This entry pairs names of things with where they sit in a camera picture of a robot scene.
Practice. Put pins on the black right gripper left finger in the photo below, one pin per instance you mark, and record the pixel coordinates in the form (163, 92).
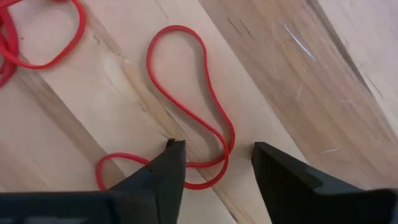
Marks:
(164, 193)

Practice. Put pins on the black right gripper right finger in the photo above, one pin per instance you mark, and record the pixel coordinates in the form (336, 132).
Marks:
(295, 193)

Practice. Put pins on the red rubber band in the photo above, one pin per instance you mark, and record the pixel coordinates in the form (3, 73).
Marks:
(83, 28)
(11, 34)
(175, 27)

